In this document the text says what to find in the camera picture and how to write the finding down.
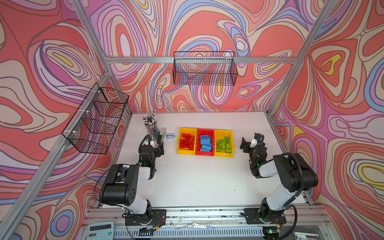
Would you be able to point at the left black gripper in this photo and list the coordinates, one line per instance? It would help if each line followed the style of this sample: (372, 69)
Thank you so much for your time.
(157, 152)

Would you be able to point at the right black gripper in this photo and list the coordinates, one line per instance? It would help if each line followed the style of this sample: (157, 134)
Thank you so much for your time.
(246, 144)

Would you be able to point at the red studded brick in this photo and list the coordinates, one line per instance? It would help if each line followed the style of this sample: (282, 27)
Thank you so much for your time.
(186, 135)

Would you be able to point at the green long brick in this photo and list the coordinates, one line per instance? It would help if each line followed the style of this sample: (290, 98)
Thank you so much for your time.
(227, 140)

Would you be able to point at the blue brick bottom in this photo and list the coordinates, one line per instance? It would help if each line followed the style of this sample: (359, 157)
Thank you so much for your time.
(207, 147)

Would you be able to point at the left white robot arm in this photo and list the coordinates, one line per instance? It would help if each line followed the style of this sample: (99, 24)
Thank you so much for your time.
(120, 187)

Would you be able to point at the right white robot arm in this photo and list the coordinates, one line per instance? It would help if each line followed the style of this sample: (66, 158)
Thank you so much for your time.
(295, 174)

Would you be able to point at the small blue stapler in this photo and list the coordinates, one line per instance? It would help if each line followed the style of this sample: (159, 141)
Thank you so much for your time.
(170, 136)

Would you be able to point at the left yellow bin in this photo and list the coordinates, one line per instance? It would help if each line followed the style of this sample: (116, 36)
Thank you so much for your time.
(185, 151)

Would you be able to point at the yellow bin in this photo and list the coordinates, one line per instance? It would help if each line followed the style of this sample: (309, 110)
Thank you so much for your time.
(221, 134)
(185, 151)

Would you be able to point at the cup of pencils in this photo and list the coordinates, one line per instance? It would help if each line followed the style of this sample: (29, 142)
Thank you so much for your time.
(150, 122)

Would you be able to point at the right yellow bin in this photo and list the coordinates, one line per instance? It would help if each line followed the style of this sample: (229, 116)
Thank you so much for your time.
(221, 134)

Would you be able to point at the red middle bin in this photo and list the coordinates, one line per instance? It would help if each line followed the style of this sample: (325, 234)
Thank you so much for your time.
(198, 142)

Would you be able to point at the white device bottom right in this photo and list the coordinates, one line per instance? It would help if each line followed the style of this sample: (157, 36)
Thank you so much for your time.
(305, 236)

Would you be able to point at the calculator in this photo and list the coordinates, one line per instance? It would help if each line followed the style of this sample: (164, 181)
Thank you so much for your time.
(100, 231)

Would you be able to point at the left wire basket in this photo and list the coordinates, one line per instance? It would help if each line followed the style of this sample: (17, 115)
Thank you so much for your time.
(96, 120)

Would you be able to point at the wire basket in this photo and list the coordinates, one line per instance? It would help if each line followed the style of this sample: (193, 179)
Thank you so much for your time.
(96, 120)
(204, 68)

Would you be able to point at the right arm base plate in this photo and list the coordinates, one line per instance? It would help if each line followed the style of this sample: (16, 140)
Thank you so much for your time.
(256, 216)

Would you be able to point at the back wire basket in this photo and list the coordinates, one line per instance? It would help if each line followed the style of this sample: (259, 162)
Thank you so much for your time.
(204, 68)

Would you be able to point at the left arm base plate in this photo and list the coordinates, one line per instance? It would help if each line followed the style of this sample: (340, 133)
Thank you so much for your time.
(155, 218)

